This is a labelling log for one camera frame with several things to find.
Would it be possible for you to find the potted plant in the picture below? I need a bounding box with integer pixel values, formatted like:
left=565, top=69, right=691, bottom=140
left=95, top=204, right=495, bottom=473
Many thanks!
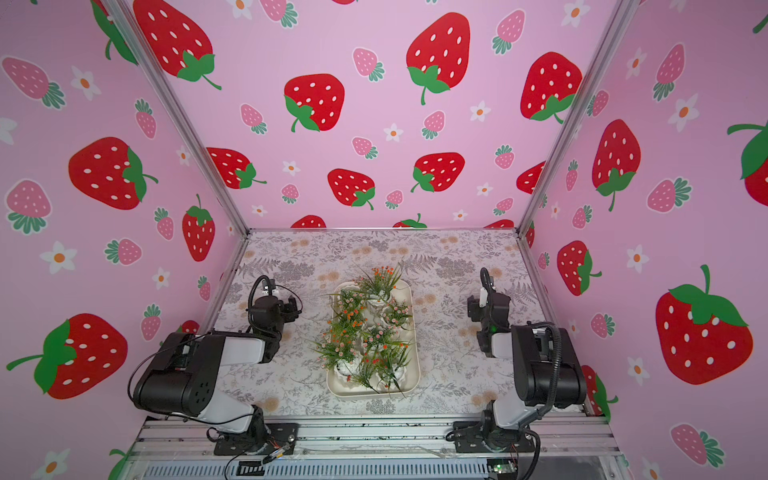
left=313, top=288, right=367, bottom=386
left=361, top=326, right=410, bottom=360
left=353, top=346, right=411, bottom=394

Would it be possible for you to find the white pot pink flower plant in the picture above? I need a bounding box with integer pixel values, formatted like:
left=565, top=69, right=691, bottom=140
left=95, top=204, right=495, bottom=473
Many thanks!
left=380, top=300, right=413, bottom=330

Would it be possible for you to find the white pot orange flower plant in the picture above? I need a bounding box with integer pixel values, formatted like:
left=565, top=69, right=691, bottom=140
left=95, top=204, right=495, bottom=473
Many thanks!
left=356, top=265, right=402, bottom=307

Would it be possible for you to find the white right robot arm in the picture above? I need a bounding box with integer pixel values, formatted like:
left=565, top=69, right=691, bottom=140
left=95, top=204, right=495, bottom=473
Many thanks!
left=467, top=293, right=588, bottom=449

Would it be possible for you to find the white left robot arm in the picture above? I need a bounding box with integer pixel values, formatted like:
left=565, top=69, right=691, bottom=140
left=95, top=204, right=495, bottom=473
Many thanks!
left=127, top=294, right=301, bottom=455

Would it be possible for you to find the cream storage tray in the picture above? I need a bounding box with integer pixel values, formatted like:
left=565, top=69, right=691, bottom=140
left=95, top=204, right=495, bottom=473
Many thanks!
left=314, top=280, right=421, bottom=400

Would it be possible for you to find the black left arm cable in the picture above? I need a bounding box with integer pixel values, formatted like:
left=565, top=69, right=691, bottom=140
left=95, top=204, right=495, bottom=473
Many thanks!
left=127, top=274, right=304, bottom=433

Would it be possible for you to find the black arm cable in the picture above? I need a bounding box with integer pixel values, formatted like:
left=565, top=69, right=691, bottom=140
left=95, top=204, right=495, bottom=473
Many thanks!
left=127, top=274, right=304, bottom=433
left=479, top=266, right=565, bottom=480

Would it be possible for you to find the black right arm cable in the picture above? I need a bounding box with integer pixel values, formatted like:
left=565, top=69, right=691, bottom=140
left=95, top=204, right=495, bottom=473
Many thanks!
left=479, top=266, right=565, bottom=480

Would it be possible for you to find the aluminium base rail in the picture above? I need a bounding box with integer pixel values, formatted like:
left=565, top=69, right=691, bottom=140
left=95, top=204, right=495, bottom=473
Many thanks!
left=112, top=413, right=633, bottom=479

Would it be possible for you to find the silver corner frame post right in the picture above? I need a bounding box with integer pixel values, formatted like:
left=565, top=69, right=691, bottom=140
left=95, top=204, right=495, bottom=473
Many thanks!
left=516, top=0, right=640, bottom=239

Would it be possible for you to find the silver corner frame post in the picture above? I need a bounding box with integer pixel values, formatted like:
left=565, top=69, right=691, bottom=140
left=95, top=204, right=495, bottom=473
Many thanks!
left=516, top=0, right=640, bottom=239
left=104, top=0, right=250, bottom=238

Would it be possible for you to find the silver corner frame post left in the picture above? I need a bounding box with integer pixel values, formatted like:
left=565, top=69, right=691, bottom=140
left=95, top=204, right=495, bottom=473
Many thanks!
left=104, top=0, right=250, bottom=238

